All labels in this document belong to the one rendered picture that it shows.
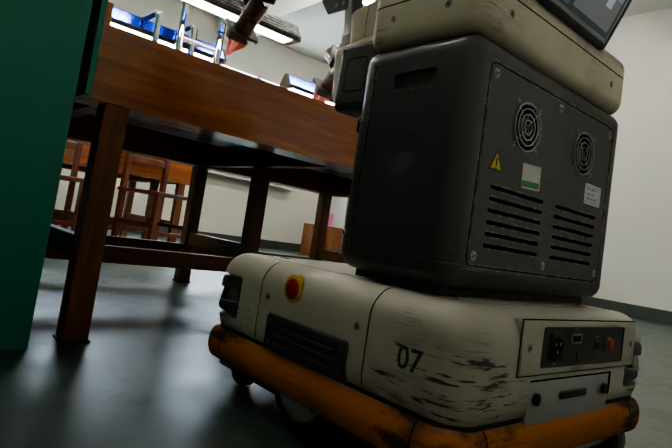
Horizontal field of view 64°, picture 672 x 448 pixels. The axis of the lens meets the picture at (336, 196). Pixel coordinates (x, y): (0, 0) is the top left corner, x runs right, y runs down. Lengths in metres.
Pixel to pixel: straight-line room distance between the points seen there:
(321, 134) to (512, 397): 1.13
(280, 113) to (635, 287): 4.68
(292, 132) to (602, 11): 0.93
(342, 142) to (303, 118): 0.18
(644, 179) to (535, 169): 4.97
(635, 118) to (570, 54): 5.02
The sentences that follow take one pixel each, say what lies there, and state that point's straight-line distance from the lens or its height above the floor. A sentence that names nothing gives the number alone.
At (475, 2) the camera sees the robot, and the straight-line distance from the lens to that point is 0.90.
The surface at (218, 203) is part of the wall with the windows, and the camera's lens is 7.60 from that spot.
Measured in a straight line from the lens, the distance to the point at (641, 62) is 6.29.
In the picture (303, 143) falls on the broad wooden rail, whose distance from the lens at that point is 1.71.
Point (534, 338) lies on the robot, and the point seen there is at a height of 0.24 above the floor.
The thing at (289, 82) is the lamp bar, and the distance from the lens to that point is 2.76.
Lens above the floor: 0.35
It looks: 4 degrees up
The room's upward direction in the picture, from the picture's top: 9 degrees clockwise
